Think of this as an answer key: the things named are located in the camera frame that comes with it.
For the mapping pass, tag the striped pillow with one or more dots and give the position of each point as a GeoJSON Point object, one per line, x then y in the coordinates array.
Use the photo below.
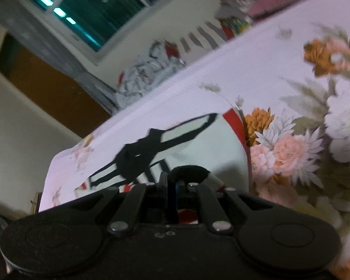
{"type": "Point", "coordinates": [204, 35]}

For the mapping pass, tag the striped knitted sweater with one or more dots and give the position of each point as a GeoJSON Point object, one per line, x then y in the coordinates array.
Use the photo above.
{"type": "Point", "coordinates": [210, 140]}

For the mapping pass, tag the grey-blue curtain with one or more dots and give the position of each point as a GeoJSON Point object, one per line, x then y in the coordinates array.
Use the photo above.
{"type": "Point", "coordinates": [46, 43]}

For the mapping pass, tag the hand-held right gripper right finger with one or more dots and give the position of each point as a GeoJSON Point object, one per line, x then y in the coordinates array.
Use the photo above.
{"type": "Point", "coordinates": [178, 192]}

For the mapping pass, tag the colourful patterned cloth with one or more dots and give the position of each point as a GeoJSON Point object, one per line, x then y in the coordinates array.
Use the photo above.
{"type": "Point", "coordinates": [236, 24]}

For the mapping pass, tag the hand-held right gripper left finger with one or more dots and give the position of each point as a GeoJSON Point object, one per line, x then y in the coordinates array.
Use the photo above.
{"type": "Point", "coordinates": [164, 192]}

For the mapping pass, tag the brown wooden door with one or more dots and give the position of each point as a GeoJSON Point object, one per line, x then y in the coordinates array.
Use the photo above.
{"type": "Point", "coordinates": [46, 93]}

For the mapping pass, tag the sliding glass window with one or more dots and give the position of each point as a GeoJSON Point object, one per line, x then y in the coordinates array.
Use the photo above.
{"type": "Point", "coordinates": [105, 5]}

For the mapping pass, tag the pink floral bed sheet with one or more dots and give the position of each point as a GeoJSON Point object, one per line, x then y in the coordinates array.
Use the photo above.
{"type": "Point", "coordinates": [250, 64]}

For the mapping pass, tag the pile of blue-grey clothes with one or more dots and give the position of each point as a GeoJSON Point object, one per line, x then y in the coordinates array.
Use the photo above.
{"type": "Point", "coordinates": [143, 73]}

